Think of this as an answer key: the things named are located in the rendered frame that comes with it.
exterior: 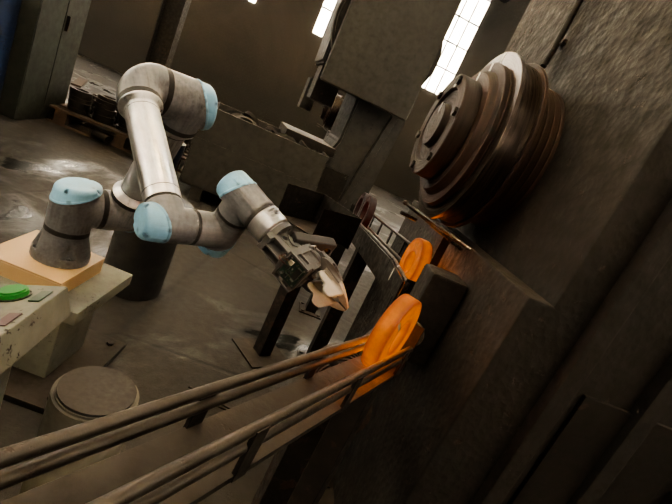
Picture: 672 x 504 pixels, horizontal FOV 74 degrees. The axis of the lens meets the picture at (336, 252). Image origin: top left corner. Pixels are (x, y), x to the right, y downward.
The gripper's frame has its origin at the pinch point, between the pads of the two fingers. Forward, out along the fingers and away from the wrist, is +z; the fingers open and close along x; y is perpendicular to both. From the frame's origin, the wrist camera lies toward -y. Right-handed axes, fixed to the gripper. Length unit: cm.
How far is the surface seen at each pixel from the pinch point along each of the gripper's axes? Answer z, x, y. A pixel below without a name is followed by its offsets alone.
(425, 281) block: 7.9, 6.1, -23.2
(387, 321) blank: 7.9, 9.7, 8.1
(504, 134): -5, 40, -32
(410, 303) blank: 8.4, 12.8, 3.1
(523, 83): -11, 50, -39
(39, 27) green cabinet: -318, -141, -146
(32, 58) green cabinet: -310, -163, -142
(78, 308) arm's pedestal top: -47, -58, 10
